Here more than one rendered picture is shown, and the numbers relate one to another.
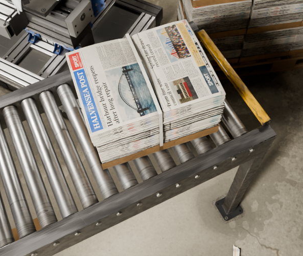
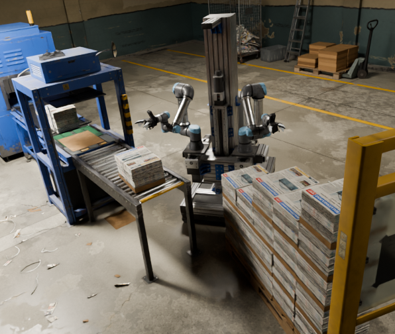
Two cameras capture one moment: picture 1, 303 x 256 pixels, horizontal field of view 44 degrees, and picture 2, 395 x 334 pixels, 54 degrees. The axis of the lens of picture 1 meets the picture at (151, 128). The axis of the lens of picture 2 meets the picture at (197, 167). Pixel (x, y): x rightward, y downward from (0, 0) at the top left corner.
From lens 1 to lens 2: 3.14 m
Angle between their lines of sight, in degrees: 59
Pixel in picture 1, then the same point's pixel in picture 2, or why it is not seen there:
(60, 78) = not seen: hidden behind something
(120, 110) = (122, 156)
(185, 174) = (118, 191)
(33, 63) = (205, 186)
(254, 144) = (131, 201)
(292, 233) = (138, 305)
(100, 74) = (135, 151)
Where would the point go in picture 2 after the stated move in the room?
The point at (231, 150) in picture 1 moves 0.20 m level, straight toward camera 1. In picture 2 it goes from (128, 197) to (105, 197)
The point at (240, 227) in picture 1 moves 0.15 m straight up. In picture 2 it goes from (140, 284) to (137, 271)
